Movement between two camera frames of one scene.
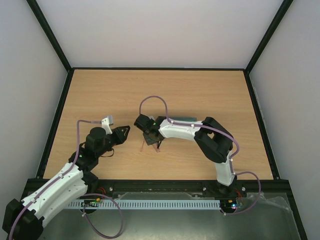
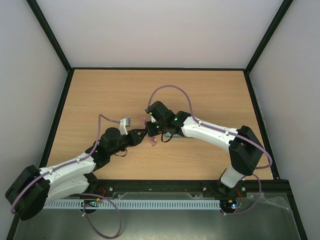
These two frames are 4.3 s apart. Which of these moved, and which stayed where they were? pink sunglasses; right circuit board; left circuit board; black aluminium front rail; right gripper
Moved: pink sunglasses; right gripper
Stayed: right circuit board; left circuit board; black aluminium front rail
